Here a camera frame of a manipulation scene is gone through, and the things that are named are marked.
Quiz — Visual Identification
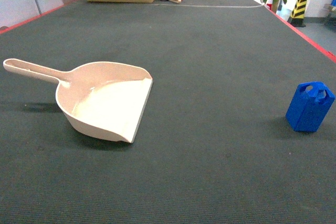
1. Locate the beige plastic dustpan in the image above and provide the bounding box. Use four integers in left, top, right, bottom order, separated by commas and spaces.
3, 58, 153, 143

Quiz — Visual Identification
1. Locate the blue 3D-printed block part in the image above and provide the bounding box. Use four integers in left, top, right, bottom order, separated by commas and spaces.
286, 81, 335, 132

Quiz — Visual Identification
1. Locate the red white traffic cone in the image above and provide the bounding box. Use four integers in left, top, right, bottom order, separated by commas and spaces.
265, 0, 273, 10

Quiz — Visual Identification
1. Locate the black yellow striped cone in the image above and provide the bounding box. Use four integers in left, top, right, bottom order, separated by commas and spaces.
287, 0, 307, 27

